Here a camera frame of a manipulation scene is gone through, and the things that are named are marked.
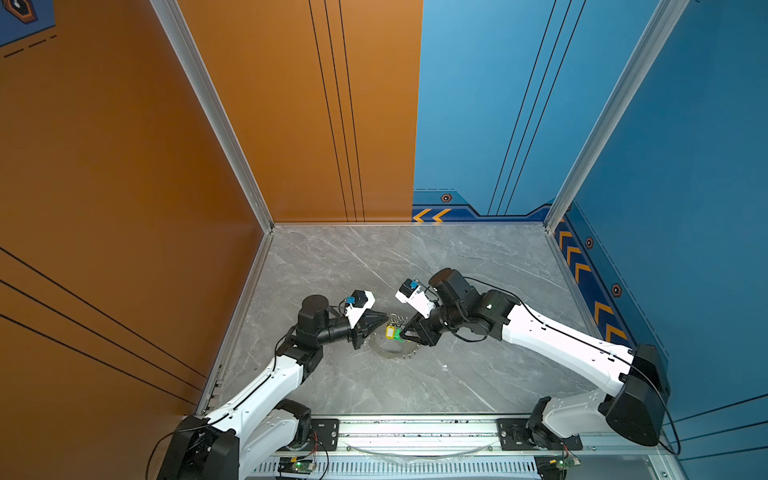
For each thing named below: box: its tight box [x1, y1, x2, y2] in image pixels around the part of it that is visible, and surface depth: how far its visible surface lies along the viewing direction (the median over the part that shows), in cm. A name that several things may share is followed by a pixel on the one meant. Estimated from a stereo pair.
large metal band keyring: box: [365, 313, 420, 360], surface depth 79 cm
